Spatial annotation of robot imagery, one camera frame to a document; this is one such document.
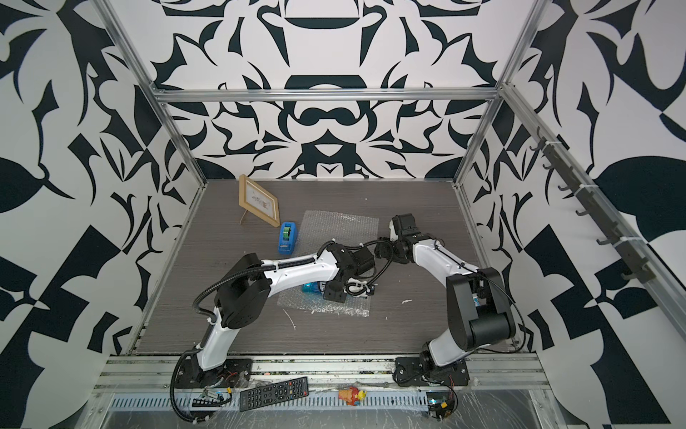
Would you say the blue liquid bottle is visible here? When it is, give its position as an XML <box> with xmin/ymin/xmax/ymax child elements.
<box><xmin>301</xmin><ymin>282</ymin><xmax>326</xmax><ymax>294</ymax></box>

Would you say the clear bubble wrap sheet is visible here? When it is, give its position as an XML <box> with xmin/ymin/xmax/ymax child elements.
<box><xmin>277</xmin><ymin>210</ymin><xmax>380</xmax><ymax>317</ymax></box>

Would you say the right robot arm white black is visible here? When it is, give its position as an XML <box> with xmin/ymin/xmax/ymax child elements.
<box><xmin>389</xmin><ymin>214</ymin><xmax>517</xmax><ymax>368</ymax></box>

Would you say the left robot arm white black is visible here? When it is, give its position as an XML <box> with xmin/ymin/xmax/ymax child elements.
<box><xmin>192</xmin><ymin>241</ymin><xmax>375</xmax><ymax>374</ymax></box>

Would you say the blue tape dispenser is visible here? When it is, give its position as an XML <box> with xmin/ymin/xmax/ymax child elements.
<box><xmin>278</xmin><ymin>222</ymin><xmax>298</xmax><ymax>255</ymax></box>

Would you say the small red yellow toy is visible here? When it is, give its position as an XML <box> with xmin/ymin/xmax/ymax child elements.
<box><xmin>338</xmin><ymin>386</ymin><xmax>367</xmax><ymax>407</ymax></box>

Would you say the black remote control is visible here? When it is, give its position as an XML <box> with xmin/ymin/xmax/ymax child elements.
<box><xmin>239</xmin><ymin>376</ymin><xmax>309</xmax><ymax>412</ymax></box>

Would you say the black electronics box green led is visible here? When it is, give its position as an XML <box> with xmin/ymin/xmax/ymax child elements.
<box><xmin>428</xmin><ymin>391</ymin><xmax>458</xmax><ymax>421</ymax></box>

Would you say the small green circuit board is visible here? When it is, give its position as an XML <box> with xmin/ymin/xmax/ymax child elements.
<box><xmin>191</xmin><ymin>390</ymin><xmax>232</xmax><ymax>409</ymax></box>

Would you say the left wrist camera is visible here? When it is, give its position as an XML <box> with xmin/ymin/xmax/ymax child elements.
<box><xmin>345</xmin><ymin>279</ymin><xmax>376</xmax><ymax>297</ymax></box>

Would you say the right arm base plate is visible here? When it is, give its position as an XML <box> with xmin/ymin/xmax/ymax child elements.
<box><xmin>392</xmin><ymin>356</ymin><xmax>470</xmax><ymax>387</ymax></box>

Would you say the wooden picture frame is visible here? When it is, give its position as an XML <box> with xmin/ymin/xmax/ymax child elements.
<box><xmin>239</xmin><ymin>174</ymin><xmax>282</xmax><ymax>227</ymax></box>

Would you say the black wall hook rail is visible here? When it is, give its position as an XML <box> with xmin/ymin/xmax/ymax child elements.
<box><xmin>532</xmin><ymin>135</ymin><xmax>657</xmax><ymax>283</ymax></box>

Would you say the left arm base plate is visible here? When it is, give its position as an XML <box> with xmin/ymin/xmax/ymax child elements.
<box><xmin>171</xmin><ymin>357</ymin><xmax>253</xmax><ymax>389</ymax></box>

